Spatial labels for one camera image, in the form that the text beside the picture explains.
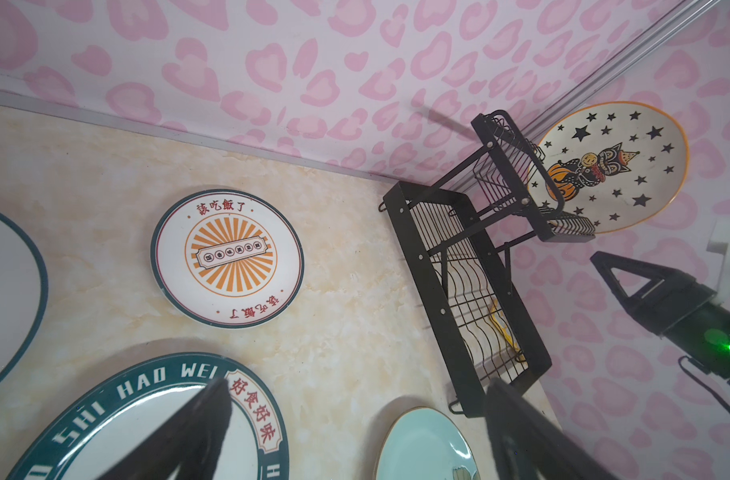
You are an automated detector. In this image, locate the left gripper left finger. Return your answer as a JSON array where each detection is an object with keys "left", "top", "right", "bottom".
[{"left": 101, "top": 379, "right": 232, "bottom": 479}]

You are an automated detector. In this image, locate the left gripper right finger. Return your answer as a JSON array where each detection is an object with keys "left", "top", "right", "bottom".
[{"left": 485, "top": 379, "right": 614, "bottom": 479}]

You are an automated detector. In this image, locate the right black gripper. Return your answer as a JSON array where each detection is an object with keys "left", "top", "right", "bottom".
[{"left": 590, "top": 251, "right": 730, "bottom": 383}]

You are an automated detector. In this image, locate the light teal flower plate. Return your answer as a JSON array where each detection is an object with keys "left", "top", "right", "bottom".
[{"left": 374, "top": 407, "right": 480, "bottom": 480}]

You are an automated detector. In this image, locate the star and cat plate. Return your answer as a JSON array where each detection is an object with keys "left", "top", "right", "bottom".
[{"left": 539, "top": 102, "right": 690, "bottom": 234}]

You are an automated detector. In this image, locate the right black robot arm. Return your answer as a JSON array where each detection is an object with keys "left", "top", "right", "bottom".
[{"left": 590, "top": 251, "right": 730, "bottom": 385}]

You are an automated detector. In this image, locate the yellow black object behind rack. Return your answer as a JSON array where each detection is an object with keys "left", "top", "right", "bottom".
[{"left": 487, "top": 297, "right": 526, "bottom": 363}]

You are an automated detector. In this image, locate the green rim lettered plate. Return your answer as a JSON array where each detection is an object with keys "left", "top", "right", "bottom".
[{"left": 8, "top": 352, "right": 290, "bottom": 479}]

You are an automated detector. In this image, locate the small orange sunburst plate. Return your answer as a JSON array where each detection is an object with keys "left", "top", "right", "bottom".
[{"left": 150, "top": 188, "right": 305, "bottom": 329}]

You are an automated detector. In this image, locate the white plate grey cloud outline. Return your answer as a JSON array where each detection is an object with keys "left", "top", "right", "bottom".
[{"left": 0, "top": 213, "right": 49, "bottom": 384}]

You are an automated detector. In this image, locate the black wire dish rack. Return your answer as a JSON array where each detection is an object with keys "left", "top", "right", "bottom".
[{"left": 379, "top": 110, "right": 595, "bottom": 418}]

